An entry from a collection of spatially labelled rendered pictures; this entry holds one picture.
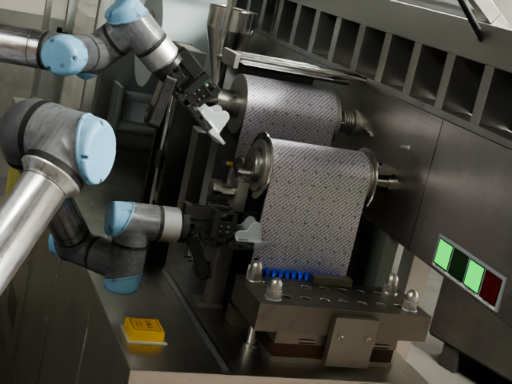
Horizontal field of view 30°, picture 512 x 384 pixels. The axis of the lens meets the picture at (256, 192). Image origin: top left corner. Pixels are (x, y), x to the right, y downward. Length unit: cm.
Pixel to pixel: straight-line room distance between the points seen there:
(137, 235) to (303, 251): 39
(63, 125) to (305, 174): 62
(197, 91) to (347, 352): 62
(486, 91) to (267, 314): 63
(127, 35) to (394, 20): 73
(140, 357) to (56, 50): 61
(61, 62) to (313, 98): 74
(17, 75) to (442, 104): 396
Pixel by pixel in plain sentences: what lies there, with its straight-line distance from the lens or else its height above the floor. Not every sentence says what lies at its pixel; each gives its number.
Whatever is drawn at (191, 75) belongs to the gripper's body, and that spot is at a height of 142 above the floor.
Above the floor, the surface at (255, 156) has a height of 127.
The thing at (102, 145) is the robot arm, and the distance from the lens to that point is 169.
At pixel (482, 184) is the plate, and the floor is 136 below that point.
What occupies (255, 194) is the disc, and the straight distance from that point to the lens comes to 210.
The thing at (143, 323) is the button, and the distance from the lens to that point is 199.
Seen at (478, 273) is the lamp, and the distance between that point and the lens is 190.
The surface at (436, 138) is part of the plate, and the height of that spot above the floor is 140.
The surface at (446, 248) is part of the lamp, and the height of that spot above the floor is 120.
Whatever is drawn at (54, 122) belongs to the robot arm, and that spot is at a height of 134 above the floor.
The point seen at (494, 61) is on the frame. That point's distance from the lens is 197.
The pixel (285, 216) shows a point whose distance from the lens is 209.
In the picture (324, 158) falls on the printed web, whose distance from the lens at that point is 211.
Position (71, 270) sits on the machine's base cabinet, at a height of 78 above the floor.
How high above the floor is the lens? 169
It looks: 14 degrees down
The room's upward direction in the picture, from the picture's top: 13 degrees clockwise
